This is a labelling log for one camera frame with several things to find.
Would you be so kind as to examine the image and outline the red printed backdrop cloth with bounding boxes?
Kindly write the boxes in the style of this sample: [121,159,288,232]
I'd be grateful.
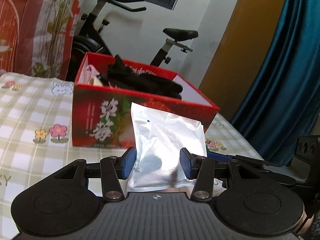
[0,0,92,81]

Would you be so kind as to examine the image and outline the black knit glove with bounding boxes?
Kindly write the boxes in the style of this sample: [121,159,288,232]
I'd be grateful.
[100,54,157,89]
[130,74,183,100]

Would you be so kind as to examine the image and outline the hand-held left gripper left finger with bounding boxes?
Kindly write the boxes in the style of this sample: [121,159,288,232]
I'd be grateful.
[54,147,136,202]

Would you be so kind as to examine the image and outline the blue curtain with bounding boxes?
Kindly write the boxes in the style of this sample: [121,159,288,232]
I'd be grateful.
[229,0,320,166]

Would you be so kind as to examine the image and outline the black exercise bike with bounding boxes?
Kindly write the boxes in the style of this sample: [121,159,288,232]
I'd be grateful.
[71,0,199,81]

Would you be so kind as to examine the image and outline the wooden door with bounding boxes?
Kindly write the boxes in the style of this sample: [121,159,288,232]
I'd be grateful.
[198,0,291,121]

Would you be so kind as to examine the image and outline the white foil packet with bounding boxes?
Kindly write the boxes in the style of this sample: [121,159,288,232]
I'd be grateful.
[126,102,208,192]

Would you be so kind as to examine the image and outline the checked cartoon tablecloth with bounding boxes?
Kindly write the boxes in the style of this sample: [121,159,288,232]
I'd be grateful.
[0,72,266,205]

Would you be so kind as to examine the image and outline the pink knit cloth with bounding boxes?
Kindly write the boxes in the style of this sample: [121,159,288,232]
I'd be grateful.
[83,64,100,83]

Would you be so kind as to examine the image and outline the red strawberry print cardboard box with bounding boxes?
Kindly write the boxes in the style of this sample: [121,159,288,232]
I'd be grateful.
[72,52,221,151]

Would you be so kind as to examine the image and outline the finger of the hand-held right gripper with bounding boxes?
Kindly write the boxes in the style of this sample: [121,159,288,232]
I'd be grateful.
[206,151,296,181]

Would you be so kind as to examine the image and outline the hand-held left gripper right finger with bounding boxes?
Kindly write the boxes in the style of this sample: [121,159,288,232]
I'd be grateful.
[180,147,262,202]

